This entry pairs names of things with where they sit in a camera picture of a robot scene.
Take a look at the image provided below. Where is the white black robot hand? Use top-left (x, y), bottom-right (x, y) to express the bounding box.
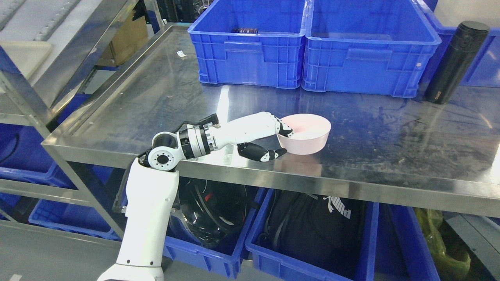
top-left (208, 112), bottom-right (294, 162)

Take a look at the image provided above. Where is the pink plastic bowl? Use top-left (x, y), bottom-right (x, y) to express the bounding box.
top-left (278, 114), bottom-right (332, 155)

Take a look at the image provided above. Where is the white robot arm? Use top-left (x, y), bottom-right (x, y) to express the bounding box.
top-left (98, 114), bottom-right (219, 281)

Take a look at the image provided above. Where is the steel shelf rack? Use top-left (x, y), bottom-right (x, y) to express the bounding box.
top-left (1, 0), bottom-right (138, 238)

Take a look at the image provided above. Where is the blue crate left on table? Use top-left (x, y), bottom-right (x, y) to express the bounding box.
top-left (188, 0), bottom-right (310, 89)

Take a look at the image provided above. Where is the blue crate on table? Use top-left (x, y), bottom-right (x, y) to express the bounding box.
top-left (188, 0), bottom-right (310, 89)
top-left (302, 0), bottom-right (441, 98)

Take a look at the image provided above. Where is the blue bin with helmet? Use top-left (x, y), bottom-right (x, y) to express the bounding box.
top-left (163, 177), bottom-right (267, 279)

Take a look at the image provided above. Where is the blue bin with black bag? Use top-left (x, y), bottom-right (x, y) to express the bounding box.
top-left (245, 190), bottom-right (380, 281)

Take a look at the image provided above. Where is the black puma bag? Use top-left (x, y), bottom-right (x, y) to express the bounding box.
top-left (257, 190), bottom-right (367, 278)

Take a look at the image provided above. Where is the blue crate right on table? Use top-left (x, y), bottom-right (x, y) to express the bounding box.
top-left (302, 0), bottom-right (441, 98)

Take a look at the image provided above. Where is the steel table cart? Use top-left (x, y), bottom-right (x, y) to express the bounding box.
top-left (43, 25), bottom-right (500, 237)

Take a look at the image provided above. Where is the cream bear tray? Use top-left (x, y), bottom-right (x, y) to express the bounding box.
top-left (0, 41), bottom-right (53, 86)

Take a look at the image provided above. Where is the black thermos bottle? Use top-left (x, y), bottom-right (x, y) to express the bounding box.
top-left (424, 21), bottom-right (490, 105)

